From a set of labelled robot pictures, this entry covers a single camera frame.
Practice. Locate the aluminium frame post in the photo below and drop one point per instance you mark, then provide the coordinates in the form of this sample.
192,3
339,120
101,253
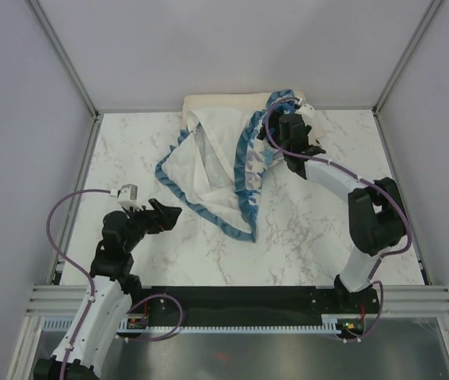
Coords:
60,51
422,27

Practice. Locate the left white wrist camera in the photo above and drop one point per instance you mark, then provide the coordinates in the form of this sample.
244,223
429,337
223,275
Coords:
128,198

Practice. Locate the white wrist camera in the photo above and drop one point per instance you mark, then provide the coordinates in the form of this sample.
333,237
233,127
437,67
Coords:
128,198
308,114

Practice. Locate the blue frilled white pillowcase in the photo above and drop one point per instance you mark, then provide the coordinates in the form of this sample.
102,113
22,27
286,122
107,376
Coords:
223,186

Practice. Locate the aluminium front frame rail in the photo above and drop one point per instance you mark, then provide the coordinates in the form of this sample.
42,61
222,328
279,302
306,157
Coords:
400,300

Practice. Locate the white slotted cable duct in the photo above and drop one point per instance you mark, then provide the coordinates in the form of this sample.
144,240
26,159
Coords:
227,325

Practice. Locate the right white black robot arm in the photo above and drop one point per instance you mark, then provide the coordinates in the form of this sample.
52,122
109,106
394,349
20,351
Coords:
376,215

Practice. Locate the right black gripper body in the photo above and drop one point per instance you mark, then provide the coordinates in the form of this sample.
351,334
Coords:
275,125

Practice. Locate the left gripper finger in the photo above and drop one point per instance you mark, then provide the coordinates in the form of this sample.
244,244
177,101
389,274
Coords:
167,222
164,213

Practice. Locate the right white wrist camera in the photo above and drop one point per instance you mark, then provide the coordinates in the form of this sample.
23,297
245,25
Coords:
308,114

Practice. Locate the right aluminium frame post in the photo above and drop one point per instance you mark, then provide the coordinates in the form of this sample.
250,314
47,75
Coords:
422,27

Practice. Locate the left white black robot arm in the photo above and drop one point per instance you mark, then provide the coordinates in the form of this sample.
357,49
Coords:
112,291

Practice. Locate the left aluminium frame post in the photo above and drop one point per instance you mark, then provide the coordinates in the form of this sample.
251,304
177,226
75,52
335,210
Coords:
60,51

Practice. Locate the cream white pillow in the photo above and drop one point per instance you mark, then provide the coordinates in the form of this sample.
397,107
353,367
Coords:
219,119

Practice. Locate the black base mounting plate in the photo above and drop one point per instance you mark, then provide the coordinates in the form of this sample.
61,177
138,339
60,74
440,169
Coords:
292,303

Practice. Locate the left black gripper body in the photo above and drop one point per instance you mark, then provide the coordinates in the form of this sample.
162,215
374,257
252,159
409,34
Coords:
142,223

